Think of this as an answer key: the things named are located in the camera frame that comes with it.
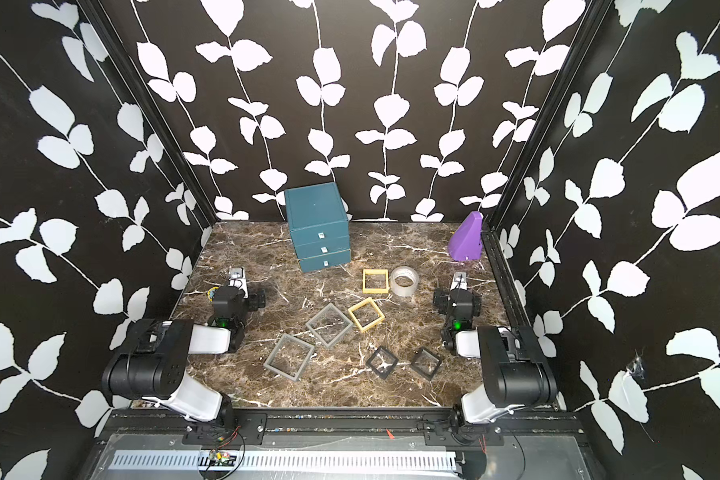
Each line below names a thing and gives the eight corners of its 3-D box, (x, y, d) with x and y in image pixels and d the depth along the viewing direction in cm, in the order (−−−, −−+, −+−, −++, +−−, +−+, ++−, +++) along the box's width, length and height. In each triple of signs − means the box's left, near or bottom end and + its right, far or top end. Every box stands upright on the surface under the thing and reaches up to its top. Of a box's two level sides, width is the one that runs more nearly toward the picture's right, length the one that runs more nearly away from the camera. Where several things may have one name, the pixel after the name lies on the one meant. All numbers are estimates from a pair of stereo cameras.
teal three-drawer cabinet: (302, 277, 106) (289, 235, 89) (295, 233, 120) (283, 189, 102) (353, 266, 109) (351, 224, 92) (341, 225, 123) (337, 181, 106)
